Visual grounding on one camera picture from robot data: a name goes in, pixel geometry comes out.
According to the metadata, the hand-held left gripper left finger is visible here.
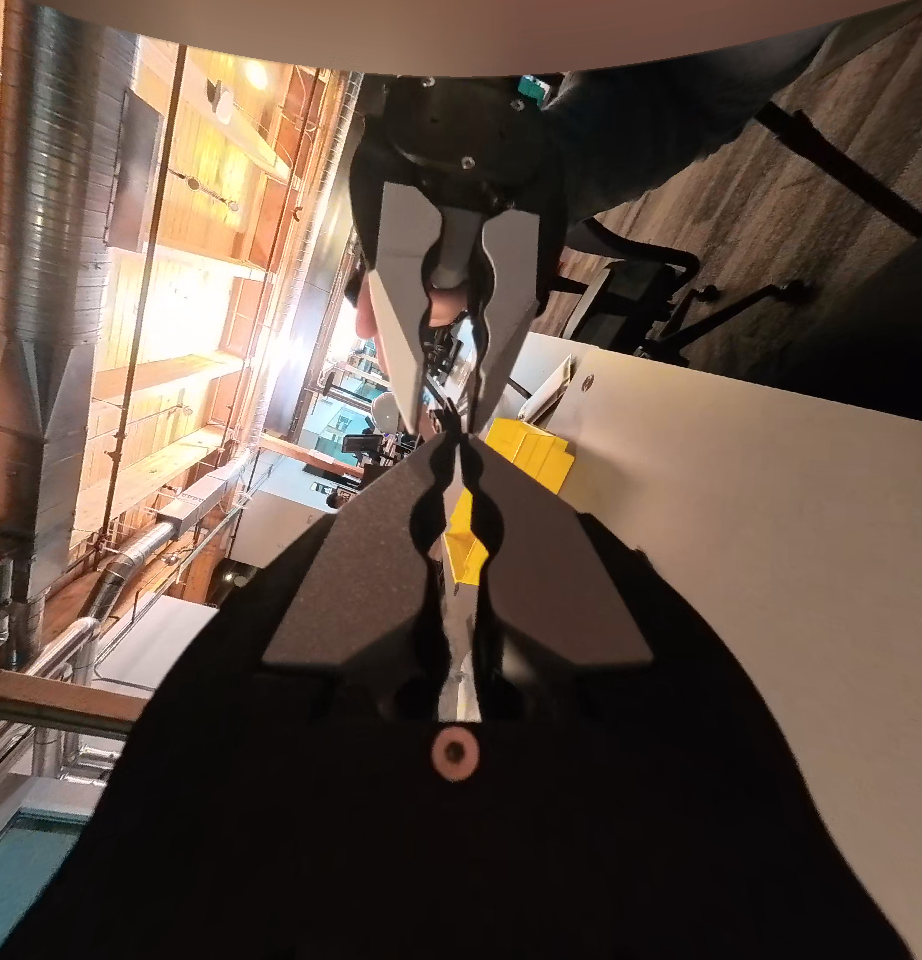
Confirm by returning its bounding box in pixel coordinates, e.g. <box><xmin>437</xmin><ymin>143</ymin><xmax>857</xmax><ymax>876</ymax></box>
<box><xmin>260</xmin><ymin>434</ymin><xmax>457</xmax><ymax>722</ymax></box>

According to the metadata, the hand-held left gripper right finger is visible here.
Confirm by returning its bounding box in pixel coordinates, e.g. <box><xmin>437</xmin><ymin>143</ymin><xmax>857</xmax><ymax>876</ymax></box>
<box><xmin>460</xmin><ymin>435</ymin><xmax>656</xmax><ymax>722</ymax></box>

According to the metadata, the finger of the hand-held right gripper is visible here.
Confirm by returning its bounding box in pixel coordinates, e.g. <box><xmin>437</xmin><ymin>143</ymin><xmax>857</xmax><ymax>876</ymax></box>
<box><xmin>366</xmin><ymin>184</ymin><xmax>443</xmax><ymax>434</ymax></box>
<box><xmin>465</xmin><ymin>212</ymin><xmax>546</xmax><ymax>438</ymax></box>

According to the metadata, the person's right forearm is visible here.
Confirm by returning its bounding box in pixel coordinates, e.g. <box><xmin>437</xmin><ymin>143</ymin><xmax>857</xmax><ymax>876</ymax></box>
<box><xmin>546</xmin><ymin>25</ymin><xmax>838</xmax><ymax>225</ymax></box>

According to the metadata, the person's right hand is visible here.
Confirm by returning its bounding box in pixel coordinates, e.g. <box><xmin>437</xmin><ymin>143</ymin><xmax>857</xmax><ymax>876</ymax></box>
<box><xmin>353</xmin><ymin>283</ymin><xmax>468</xmax><ymax>341</ymax></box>

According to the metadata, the black office chair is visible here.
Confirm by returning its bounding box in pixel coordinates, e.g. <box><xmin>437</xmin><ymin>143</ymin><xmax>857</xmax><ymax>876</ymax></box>
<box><xmin>562</xmin><ymin>217</ymin><xmax>810</xmax><ymax>361</ymax></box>

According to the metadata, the white folded sheet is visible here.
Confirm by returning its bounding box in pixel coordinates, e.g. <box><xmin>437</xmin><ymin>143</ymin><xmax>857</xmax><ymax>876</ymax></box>
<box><xmin>515</xmin><ymin>352</ymin><xmax>575</xmax><ymax>426</ymax></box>

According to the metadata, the yellow plastic bin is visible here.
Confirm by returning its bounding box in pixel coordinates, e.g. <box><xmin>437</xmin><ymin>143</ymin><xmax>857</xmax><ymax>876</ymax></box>
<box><xmin>439</xmin><ymin>417</ymin><xmax>579</xmax><ymax>588</ymax></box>

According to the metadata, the chrome pipe bundle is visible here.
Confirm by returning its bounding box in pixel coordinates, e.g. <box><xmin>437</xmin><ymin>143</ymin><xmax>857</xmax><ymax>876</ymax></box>
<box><xmin>0</xmin><ymin>609</ymin><xmax>109</xmax><ymax>781</ymax></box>

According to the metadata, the small silver duct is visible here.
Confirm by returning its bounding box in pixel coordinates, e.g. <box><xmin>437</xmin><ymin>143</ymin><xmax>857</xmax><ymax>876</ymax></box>
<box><xmin>93</xmin><ymin>463</ymin><xmax>244</xmax><ymax>624</ymax></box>

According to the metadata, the large silver spiral duct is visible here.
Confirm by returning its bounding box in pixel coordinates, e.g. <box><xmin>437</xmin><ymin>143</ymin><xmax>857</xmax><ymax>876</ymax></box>
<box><xmin>0</xmin><ymin>8</ymin><xmax>144</xmax><ymax>608</ymax></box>

